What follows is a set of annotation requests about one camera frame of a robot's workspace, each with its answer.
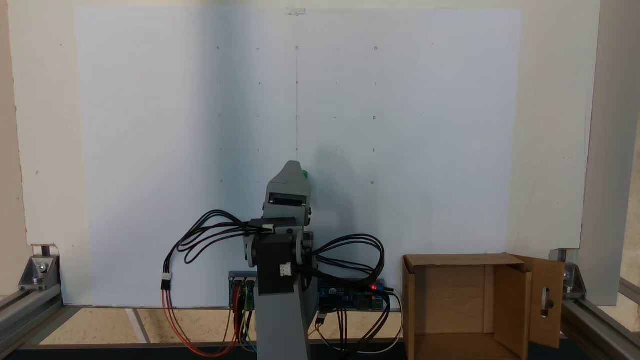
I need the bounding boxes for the thin white cable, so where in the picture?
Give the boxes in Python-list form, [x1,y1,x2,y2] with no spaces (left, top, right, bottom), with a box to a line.
[315,292,404,356]

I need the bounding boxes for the coloured jumper wires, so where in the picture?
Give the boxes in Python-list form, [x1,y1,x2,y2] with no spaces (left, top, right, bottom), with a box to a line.
[223,285,259,354]

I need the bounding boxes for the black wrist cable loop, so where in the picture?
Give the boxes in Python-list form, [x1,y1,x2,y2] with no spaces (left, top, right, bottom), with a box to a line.
[177,220,275,265]

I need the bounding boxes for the black shoulder cable loop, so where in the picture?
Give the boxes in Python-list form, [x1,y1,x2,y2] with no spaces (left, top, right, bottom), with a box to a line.
[309,233,386,287]

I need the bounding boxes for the aluminium frame rail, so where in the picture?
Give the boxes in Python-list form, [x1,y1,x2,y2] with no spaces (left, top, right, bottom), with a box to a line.
[559,276,640,360]
[0,284,65,360]

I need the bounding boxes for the open brown cardboard box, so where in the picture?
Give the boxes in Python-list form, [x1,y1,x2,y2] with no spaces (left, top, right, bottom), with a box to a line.
[401,252,567,360]

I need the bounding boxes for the black cable white connector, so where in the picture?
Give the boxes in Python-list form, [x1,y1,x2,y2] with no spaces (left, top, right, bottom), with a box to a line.
[160,209,251,292]

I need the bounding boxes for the small black driver board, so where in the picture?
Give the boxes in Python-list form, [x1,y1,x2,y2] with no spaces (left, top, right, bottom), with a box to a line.
[228,271,259,313]

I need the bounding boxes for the black power cable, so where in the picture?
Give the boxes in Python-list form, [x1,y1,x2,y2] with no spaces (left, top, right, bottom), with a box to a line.
[317,287,401,357]

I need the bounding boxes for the red orange wire bundle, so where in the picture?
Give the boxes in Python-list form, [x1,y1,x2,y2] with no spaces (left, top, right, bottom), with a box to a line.
[160,287,242,358]

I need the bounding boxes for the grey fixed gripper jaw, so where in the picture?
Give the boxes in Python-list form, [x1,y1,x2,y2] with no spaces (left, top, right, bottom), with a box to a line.
[270,160,309,182]

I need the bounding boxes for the blue circuit board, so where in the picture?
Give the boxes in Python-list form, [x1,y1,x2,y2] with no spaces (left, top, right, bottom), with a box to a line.
[316,278,390,312]

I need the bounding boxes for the metal corner bracket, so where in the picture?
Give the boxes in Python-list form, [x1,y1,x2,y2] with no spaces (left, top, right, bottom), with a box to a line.
[18,243,62,292]
[549,248,587,301]

